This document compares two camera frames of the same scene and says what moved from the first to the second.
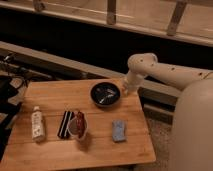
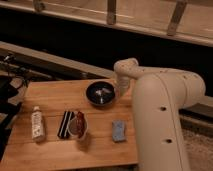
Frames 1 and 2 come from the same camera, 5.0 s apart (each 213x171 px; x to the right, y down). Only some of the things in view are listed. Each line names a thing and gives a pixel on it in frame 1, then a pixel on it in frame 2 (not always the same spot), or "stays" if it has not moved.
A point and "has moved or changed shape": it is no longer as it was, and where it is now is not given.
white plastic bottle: [37, 124] stays
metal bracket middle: [111, 12] stays
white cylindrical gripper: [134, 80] to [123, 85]
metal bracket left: [39, 6] stays
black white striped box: [62, 133] stays
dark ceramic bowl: [105, 93] has moved or changed shape
